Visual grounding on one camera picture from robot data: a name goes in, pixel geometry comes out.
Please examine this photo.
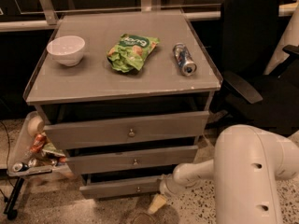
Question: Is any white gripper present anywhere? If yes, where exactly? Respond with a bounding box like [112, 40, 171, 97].
[148, 175, 184, 215]

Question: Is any grey bottom drawer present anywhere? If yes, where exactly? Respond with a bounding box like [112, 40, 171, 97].
[79, 174, 160, 199]

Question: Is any grey drawer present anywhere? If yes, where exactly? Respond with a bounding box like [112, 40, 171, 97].
[66, 146, 197, 175]
[79, 174, 160, 199]
[45, 111, 209, 149]

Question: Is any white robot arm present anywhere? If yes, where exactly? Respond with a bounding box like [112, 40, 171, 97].
[153, 2, 298, 224]

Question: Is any grey middle drawer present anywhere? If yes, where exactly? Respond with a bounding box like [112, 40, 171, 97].
[66, 146, 197, 175]

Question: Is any grey top drawer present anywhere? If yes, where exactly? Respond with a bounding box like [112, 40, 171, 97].
[45, 111, 209, 149]

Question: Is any grey drawer cabinet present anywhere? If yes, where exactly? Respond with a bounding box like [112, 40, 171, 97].
[22, 10, 223, 185]

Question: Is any round floor drain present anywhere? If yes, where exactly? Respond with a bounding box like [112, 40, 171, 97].
[132, 211, 180, 224]

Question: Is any clear side bin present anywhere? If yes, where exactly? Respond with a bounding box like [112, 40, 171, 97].
[7, 111, 70, 176]

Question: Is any red can in bin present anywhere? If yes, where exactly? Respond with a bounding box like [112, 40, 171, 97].
[29, 133, 47, 153]

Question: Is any blue soda can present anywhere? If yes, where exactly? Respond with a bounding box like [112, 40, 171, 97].
[173, 43, 197, 77]

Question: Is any blue can in bin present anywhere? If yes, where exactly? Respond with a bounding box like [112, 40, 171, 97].
[12, 162, 29, 173]

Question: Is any black stand leg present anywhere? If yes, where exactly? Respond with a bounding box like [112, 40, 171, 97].
[4, 177, 24, 220]

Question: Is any green chip bag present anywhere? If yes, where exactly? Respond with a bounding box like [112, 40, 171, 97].
[107, 34, 160, 73]

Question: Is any white bowl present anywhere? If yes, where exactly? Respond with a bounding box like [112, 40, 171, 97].
[47, 35, 86, 66]

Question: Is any black office chair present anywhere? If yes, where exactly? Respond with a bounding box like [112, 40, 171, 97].
[210, 0, 299, 137]

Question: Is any metal railing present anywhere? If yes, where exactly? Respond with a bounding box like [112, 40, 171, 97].
[0, 0, 298, 33]

